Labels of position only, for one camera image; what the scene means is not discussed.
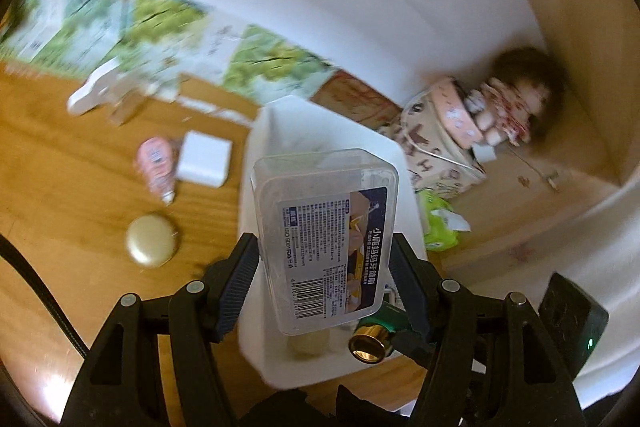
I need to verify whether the round gold tin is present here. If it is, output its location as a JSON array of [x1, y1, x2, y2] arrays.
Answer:
[[125, 213, 180, 268]]

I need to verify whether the white plug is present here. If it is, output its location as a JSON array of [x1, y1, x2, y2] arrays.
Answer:
[[470, 142, 498, 164]]

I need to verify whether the clear floss box blue label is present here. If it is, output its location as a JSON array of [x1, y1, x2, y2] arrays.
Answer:
[[250, 148, 400, 337]]

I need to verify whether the pink round box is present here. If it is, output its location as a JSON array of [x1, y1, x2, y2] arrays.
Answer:
[[431, 77, 486, 150]]

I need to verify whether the white plastic storage bin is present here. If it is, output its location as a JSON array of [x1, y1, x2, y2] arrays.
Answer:
[[237, 97, 431, 390]]

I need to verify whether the brown patterned board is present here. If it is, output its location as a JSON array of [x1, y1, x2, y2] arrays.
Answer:
[[309, 71, 406, 132]]

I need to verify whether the white handheld fan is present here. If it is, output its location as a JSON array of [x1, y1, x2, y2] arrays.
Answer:
[[66, 59, 146, 116]]

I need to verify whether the wooden bookshelf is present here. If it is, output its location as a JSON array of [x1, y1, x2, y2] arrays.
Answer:
[[470, 0, 640, 288]]

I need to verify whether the thick black cable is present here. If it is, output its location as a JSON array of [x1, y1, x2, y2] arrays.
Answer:
[[0, 234, 93, 358]]

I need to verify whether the grape print sheet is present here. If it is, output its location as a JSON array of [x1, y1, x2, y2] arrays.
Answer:
[[220, 24, 343, 104], [15, 0, 126, 68], [100, 0, 221, 102]]

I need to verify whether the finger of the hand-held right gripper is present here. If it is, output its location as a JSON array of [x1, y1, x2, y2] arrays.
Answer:
[[395, 329, 432, 364]]

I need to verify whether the pink correction tape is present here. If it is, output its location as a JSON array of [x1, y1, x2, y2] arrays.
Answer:
[[134, 136, 181, 206]]

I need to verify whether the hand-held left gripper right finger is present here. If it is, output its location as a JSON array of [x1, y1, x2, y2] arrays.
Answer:
[[387, 232, 586, 427]]

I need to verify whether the white charger adapter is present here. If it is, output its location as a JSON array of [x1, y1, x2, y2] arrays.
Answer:
[[176, 131, 233, 188]]

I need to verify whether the brown-haired rag doll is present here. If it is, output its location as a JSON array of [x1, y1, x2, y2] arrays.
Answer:
[[465, 46, 566, 148]]

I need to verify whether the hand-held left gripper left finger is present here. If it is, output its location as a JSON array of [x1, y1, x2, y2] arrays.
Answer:
[[60, 232, 261, 427]]

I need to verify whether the metal wall hook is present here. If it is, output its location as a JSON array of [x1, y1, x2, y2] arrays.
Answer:
[[520, 157, 563, 194]]

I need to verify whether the green bottle gold cap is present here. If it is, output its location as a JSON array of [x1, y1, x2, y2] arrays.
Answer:
[[348, 302, 413, 364]]

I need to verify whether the green tissue pack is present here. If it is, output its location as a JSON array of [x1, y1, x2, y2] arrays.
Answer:
[[417, 188, 471, 250]]

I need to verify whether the printed canvas bag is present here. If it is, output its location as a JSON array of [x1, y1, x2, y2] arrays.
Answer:
[[380, 99, 488, 198]]

